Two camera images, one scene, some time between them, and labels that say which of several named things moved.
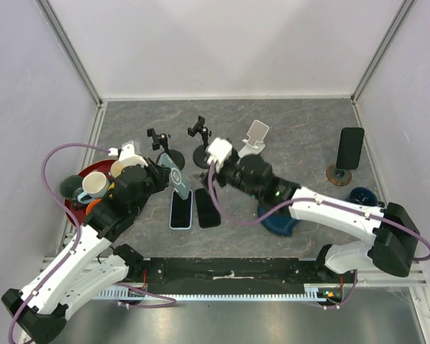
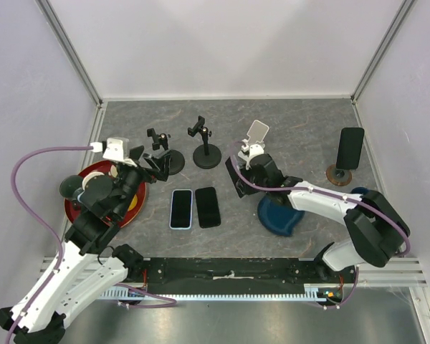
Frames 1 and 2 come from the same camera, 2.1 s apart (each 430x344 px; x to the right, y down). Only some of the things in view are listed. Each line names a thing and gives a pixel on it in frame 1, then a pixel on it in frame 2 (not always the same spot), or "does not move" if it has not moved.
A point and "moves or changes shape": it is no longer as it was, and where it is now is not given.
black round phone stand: (176, 157) does not move
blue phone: (176, 178) moves or changes shape
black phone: (208, 214) does not move
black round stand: (199, 157) does not move
